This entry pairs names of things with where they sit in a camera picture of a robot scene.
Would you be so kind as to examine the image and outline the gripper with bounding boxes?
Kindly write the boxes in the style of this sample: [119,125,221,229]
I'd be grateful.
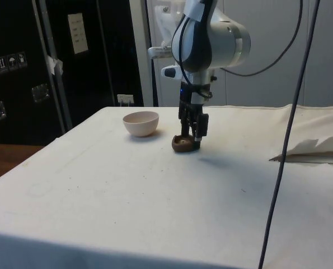
[178,82,213,149]

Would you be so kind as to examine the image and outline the brown cup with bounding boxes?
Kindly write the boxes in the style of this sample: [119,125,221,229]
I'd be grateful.
[171,134,202,154]

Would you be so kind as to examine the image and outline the white bowl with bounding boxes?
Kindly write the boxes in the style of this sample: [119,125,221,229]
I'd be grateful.
[122,110,160,138]

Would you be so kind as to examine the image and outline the white power socket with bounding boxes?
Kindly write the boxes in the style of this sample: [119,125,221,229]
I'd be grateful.
[116,94,135,107]

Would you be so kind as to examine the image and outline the pale locker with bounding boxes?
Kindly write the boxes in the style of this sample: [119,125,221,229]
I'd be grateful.
[303,0,333,107]
[129,0,228,108]
[225,0,306,108]

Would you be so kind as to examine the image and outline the black cabinet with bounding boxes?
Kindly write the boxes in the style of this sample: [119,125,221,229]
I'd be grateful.
[0,0,145,146]

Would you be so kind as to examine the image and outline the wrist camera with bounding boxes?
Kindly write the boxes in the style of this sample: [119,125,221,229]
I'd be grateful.
[161,64,184,80]

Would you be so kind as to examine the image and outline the black cable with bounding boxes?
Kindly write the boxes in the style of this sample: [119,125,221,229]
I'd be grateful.
[257,0,318,269]
[221,0,322,77]
[178,15,195,88]

